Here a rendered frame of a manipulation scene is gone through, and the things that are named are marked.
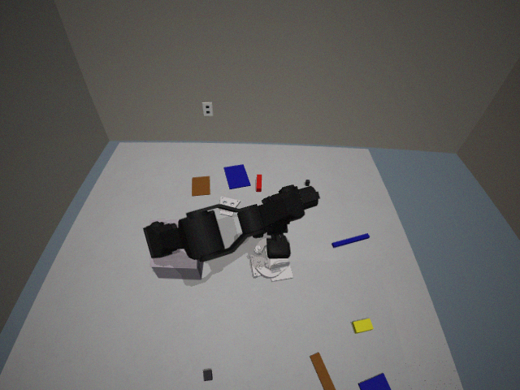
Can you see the red rectangular block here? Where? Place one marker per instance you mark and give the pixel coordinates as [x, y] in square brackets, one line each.
[259, 183]

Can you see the yellow rectangular block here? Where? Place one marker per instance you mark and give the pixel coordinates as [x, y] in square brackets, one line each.
[362, 326]

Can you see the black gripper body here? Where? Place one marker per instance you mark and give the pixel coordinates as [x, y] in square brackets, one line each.
[279, 247]

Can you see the blue flat bar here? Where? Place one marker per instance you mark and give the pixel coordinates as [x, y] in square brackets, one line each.
[351, 240]

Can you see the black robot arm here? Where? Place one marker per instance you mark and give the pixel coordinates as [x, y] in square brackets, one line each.
[199, 234]

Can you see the brown flat bar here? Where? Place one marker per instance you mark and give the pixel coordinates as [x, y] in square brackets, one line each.
[322, 372]

